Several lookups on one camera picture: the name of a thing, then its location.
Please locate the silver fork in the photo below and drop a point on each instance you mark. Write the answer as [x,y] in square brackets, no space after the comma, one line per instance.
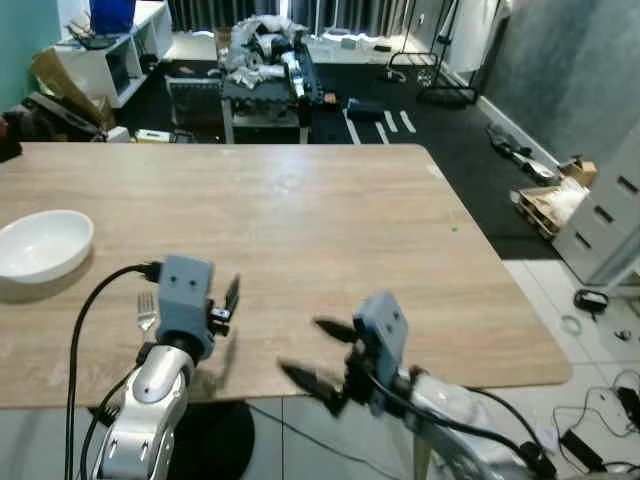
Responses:
[147,312]

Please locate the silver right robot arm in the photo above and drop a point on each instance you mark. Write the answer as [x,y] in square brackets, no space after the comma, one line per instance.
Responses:
[450,410]

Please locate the black round base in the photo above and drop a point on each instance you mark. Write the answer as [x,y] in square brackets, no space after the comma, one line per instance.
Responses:
[215,445]

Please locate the white oval bowl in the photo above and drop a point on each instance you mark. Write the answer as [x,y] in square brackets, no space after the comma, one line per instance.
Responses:
[42,245]

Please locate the black computer mouse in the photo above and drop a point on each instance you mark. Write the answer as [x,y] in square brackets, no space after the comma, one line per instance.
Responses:
[592,299]

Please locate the cluttered metal cart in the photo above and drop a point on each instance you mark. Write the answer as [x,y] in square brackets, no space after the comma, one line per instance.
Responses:
[265,85]

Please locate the grey drawer cabinet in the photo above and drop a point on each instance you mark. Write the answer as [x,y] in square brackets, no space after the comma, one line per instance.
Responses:
[600,225]

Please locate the black power adapter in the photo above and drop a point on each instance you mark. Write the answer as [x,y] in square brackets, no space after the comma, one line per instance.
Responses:
[580,450]

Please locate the wooden pallet with packaging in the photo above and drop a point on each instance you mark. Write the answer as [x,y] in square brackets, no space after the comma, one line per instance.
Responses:
[548,205]

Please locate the small cardboard box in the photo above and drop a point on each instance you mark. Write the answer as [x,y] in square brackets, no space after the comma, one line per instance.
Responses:
[580,172]

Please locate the black metal rack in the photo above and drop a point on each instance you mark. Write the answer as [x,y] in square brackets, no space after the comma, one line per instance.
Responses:
[440,92]

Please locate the white shelf unit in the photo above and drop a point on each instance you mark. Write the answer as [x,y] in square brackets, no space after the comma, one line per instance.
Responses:
[120,55]

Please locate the brown cardboard box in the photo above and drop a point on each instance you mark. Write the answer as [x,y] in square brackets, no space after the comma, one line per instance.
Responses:
[65,85]

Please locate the blue bin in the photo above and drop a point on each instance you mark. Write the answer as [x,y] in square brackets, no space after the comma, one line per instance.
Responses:
[112,14]

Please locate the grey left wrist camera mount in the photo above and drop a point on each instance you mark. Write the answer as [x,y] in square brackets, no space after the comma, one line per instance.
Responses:
[185,295]

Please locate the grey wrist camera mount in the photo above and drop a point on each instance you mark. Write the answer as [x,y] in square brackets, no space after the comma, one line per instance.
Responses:
[185,295]
[383,325]

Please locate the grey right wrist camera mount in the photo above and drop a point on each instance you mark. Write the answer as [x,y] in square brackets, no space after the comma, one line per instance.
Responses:
[383,325]

